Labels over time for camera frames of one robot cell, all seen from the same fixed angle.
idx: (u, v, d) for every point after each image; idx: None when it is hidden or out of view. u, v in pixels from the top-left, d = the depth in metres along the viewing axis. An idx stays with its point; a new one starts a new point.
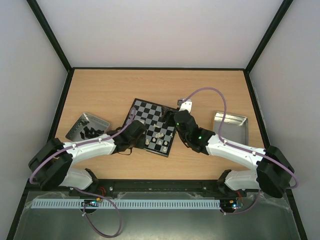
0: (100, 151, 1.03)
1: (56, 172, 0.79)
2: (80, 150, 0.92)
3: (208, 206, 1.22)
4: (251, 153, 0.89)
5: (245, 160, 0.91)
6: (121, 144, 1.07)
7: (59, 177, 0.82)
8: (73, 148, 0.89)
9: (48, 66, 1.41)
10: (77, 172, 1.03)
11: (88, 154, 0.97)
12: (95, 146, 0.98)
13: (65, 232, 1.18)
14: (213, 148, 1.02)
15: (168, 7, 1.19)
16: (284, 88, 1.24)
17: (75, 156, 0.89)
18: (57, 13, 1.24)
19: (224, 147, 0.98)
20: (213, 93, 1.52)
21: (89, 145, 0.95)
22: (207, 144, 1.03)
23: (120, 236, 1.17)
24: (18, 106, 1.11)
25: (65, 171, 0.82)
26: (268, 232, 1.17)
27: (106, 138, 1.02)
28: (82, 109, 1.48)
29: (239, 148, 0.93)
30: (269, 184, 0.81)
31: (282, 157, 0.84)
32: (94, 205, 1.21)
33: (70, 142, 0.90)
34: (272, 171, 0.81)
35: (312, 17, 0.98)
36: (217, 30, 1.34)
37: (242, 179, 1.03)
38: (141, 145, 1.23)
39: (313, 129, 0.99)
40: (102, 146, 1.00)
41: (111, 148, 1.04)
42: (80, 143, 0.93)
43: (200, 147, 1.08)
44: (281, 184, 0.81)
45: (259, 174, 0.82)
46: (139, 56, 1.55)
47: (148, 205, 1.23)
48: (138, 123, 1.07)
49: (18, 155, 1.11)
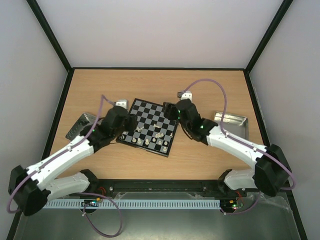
0: (78, 158, 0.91)
1: (27, 202, 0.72)
2: (47, 171, 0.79)
3: (208, 206, 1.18)
4: (252, 149, 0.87)
5: (245, 155, 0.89)
6: (100, 139, 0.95)
7: (34, 203, 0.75)
8: (38, 172, 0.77)
9: (48, 66, 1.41)
10: (65, 182, 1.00)
11: (63, 167, 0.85)
12: (67, 157, 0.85)
13: (65, 232, 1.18)
14: (213, 140, 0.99)
15: (167, 7, 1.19)
16: (284, 89, 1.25)
17: (44, 179, 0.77)
18: (58, 13, 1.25)
19: (225, 140, 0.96)
20: (213, 94, 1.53)
21: (58, 161, 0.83)
22: (208, 134, 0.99)
23: (120, 236, 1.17)
24: (18, 106, 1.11)
25: (41, 196, 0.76)
26: (268, 232, 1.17)
27: (77, 143, 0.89)
28: (82, 109, 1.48)
29: (241, 141, 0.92)
30: (264, 181, 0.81)
31: (281, 157, 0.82)
32: (94, 206, 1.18)
33: (34, 167, 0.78)
34: (269, 170, 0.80)
35: (311, 17, 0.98)
36: (217, 29, 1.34)
37: (240, 178, 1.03)
38: (132, 129, 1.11)
39: (313, 128, 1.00)
40: (75, 154, 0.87)
41: (88, 149, 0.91)
42: (45, 162, 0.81)
43: (200, 136, 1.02)
44: (277, 184, 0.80)
45: (257, 171, 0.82)
46: (139, 56, 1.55)
47: (148, 205, 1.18)
48: (114, 112, 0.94)
49: (18, 155, 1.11)
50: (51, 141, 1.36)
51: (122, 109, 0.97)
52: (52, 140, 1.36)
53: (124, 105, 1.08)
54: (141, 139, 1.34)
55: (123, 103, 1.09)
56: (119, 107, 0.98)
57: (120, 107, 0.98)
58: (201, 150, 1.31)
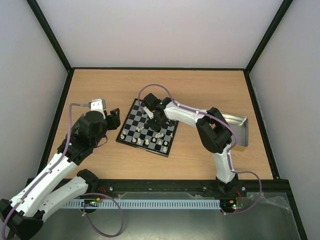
0: (62, 177, 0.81)
1: (20, 230, 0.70)
2: (31, 198, 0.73)
3: (208, 206, 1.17)
4: (195, 113, 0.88)
5: (192, 120, 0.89)
6: (81, 151, 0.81)
7: (29, 228, 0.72)
8: (22, 202, 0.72)
9: (49, 66, 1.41)
10: (57, 195, 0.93)
11: (48, 190, 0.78)
12: (48, 180, 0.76)
13: (64, 233, 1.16)
14: (169, 112, 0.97)
15: (168, 6, 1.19)
16: (283, 89, 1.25)
17: (29, 209, 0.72)
18: (58, 13, 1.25)
19: (178, 111, 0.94)
20: (213, 94, 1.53)
21: (40, 186, 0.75)
22: (165, 107, 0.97)
23: (120, 236, 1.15)
24: (18, 106, 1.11)
25: (33, 221, 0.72)
26: (269, 232, 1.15)
27: (56, 162, 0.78)
28: (81, 109, 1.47)
29: (189, 109, 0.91)
30: (207, 140, 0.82)
31: (221, 117, 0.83)
32: (94, 206, 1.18)
33: (16, 199, 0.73)
34: (210, 128, 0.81)
35: (312, 17, 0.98)
36: (217, 29, 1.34)
37: (219, 163, 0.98)
38: (115, 127, 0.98)
39: (312, 128, 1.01)
40: (56, 175, 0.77)
41: (70, 165, 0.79)
42: (27, 190, 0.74)
43: (160, 111, 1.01)
44: (219, 141, 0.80)
45: (198, 129, 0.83)
46: (139, 56, 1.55)
47: (148, 205, 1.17)
48: (85, 120, 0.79)
49: (17, 155, 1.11)
50: (51, 141, 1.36)
51: (96, 114, 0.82)
52: (52, 140, 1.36)
53: (99, 105, 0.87)
54: (141, 139, 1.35)
55: (99, 103, 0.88)
56: (89, 112, 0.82)
57: (92, 112, 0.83)
58: (201, 150, 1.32)
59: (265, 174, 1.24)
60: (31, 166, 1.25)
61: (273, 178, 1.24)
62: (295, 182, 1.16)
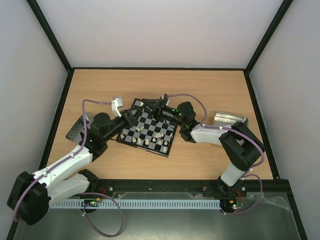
0: (78, 166, 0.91)
1: (36, 203, 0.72)
2: (53, 175, 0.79)
3: (208, 206, 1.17)
4: (219, 130, 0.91)
5: (216, 137, 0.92)
6: (95, 147, 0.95)
7: (41, 206, 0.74)
8: (45, 176, 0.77)
9: (49, 66, 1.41)
10: (62, 186, 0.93)
11: (65, 175, 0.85)
12: (71, 163, 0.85)
13: (64, 233, 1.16)
14: (196, 133, 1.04)
15: (167, 6, 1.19)
16: (283, 89, 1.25)
17: (51, 183, 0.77)
18: (58, 13, 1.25)
19: (203, 130, 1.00)
20: (213, 93, 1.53)
21: (62, 166, 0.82)
22: (192, 130, 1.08)
23: (120, 236, 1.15)
24: (19, 105, 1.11)
25: (47, 198, 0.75)
26: (269, 231, 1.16)
27: (78, 150, 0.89)
28: (92, 107, 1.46)
29: (212, 127, 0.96)
30: (235, 157, 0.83)
31: (246, 132, 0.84)
32: (94, 205, 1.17)
33: (40, 171, 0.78)
34: (235, 143, 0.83)
35: (312, 16, 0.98)
36: (217, 30, 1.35)
37: (230, 168, 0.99)
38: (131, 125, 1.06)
39: (311, 128, 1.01)
40: (77, 160, 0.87)
41: (89, 156, 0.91)
42: (52, 167, 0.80)
43: (188, 136, 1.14)
44: (248, 158, 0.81)
45: (224, 145, 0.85)
46: (139, 55, 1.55)
47: (148, 205, 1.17)
48: (94, 123, 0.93)
49: (17, 155, 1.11)
50: (51, 141, 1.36)
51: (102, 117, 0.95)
52: (52, 140, 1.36)
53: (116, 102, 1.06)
54: (141, 139, 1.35)
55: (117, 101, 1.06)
56: (97, 117, 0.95)
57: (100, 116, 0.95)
58: (201, 150, 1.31)
59: (265, 174, 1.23)
60: (31, 166, 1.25)
61: (273, 178, 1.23)
62: (295, 182, 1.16)
